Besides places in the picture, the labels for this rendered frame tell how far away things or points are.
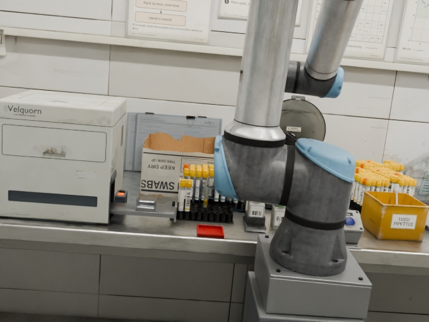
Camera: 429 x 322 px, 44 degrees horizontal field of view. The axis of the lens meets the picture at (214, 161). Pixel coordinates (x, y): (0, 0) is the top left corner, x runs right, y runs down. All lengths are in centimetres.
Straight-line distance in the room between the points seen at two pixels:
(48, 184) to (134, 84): 69
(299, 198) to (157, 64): 107
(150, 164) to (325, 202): 77
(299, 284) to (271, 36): 45
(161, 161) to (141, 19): 55
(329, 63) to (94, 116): 57
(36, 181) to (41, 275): 86
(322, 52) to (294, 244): 41
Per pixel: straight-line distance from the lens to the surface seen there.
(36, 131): 135
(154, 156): 161
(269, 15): 93
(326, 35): 110
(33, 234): 137
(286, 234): 101
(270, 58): 93
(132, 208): 138
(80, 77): 196
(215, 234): 133
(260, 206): 141
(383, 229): 150
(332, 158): 95
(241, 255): 135
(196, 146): 188
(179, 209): 144
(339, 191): 98
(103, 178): 134
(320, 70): 119
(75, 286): 218
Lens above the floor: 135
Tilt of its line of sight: 12 degrees down
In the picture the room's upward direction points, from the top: 5 degrees clockwise
